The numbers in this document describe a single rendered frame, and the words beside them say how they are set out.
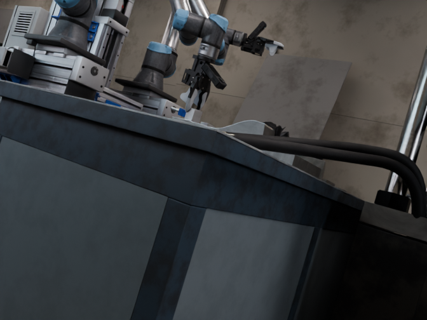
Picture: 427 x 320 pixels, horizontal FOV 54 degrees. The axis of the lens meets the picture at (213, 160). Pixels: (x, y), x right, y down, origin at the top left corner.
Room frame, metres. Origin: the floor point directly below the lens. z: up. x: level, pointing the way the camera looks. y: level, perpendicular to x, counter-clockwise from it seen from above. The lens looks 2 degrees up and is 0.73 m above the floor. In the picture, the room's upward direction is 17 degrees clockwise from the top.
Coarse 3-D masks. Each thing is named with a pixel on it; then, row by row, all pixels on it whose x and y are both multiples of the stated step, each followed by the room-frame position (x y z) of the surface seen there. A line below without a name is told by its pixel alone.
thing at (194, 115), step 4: (172, 108) 1.63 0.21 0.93; (176, 108) 1.62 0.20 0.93; (180, 108) 1.58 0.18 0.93; (192, 108) 1.57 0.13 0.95; (180, 112) 1.58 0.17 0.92; (184, 112) 1.57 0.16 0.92; (188, 112) 1.56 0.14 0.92; (192, 112) 1.55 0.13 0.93; (196, 112) 1.56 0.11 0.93; (200, 112) 1.57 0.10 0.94; (184, 116) 1.57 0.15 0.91; (188, 116) 1.56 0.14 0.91; (192, 116) 1.55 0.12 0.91; (196, 116) 1.56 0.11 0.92; (200, 116) 1.58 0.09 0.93; (192, 120) 1.55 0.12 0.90; (196, 120) 1.57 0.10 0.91
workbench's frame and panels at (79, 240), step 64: (0, 128) 1.01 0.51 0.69; (64, 128) 0.88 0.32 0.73; (128, 128) 0.76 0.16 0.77; (192, 128) 0.68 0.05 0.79; (0, 192) 0.97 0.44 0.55; (64, 192) 0.85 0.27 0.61; (128, 192) 0.76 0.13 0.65; (192, 192) 0.69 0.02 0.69; (256, 192) 0.86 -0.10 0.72; (320, 192) 1.12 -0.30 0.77; (0, 256) 0.93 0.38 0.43; (64, 256) 0.82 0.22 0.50; (128, 256) 0.74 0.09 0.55; (192, 256) 0.73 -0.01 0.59; (256, 256) 0.94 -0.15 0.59; (320, 256) 1.33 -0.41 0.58
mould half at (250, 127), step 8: (184, 120) 1.49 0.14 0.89; (216, 128) 1.41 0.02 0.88; (224, 128) 1.40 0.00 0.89; (232, 128) 1.38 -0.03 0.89; (240, 128) 1.36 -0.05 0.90; (248, 128) 1.35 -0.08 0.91; (256, 128) 1.33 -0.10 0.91; (264, 128) 1.32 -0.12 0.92; (272, 128) 1.37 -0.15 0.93; (272, 152) 1.29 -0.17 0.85; (288, 160) 1.26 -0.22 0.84; (296, 160) 1.27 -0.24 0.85; (304, 160) 1.32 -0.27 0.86; (304, 168) 1.34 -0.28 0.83; (312, 168) 1.39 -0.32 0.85; (320, 168) 1.45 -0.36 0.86
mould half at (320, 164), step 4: (300, 156) 1.67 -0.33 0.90; (304, 156) 1.67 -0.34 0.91; (308, 160) 1.66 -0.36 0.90; (312, 160) 1.66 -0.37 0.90; (316, 160) 1.66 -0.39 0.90; (320, 160) 1.65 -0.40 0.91; (316, 164) 1.65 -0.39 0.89; (320, 164) 1.65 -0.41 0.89; (324, 164) 1.66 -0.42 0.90; (324, 168) 1.79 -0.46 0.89; (320, 176) 1.65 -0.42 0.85
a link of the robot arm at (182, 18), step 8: (176, 16) 1.49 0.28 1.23; (184, 16) 1.49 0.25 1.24; (192, 16) 1.49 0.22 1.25; (200, 16) 1.50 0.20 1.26; (176, 24) 1.50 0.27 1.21; (184, 24) 1.49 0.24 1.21; (192, 24) 1.49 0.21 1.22; (200, 24) 1.49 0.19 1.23; (184, 32) 1.53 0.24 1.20; (192, 32) 1.51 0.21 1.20; (200, 32) 1.50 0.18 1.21
